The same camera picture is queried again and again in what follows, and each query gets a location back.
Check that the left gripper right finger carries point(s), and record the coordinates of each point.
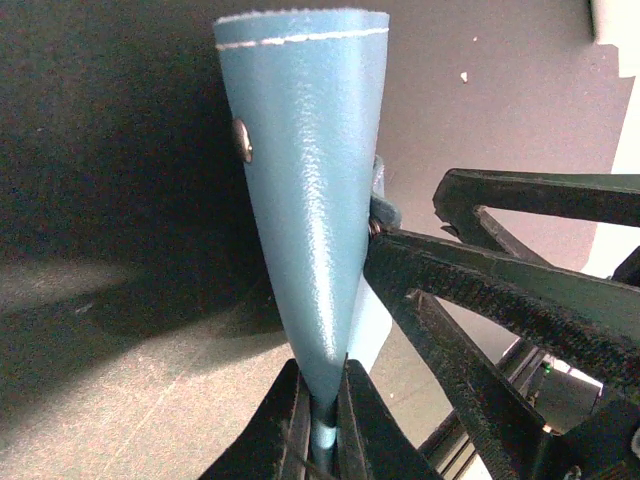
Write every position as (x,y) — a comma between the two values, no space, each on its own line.
(370,444)

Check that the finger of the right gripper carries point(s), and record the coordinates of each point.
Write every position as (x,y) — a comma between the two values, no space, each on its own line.
(463,195)

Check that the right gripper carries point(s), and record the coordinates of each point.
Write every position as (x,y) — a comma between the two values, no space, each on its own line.
(591,324)

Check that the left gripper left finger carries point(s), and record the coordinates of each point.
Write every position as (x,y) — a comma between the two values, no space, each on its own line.
(275,442)

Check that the blue card holder wallet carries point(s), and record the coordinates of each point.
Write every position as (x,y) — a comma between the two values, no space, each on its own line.
(305,89)

